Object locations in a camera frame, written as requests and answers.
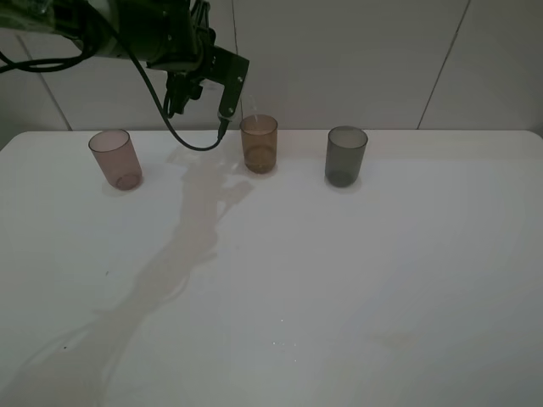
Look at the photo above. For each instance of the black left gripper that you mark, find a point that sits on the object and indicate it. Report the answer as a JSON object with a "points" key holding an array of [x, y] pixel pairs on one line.
{"points": [[174, 37]]}

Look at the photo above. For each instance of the clear plastic water bottle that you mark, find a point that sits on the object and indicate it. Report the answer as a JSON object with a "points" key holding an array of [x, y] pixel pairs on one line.
{"points": [[249, 105]]}

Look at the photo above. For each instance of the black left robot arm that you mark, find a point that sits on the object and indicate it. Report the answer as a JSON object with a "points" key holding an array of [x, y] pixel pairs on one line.
{"points": [[97, 28]]}

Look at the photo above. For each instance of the orange translucent plastic cup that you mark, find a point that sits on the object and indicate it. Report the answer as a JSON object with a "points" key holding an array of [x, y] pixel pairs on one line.
{"points": [[259, 142]]}

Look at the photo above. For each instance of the pink translucent plastic cup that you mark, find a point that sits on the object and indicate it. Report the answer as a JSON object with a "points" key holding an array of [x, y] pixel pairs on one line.
{"points": [[117, 159]]}

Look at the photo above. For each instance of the grey translucent plastic cup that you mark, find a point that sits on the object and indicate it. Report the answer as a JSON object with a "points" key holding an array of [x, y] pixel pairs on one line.
{"points": [[346, 146]]}

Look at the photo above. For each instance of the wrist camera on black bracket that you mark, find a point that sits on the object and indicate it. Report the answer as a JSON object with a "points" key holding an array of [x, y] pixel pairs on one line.
{"points": [[229, 70]]}

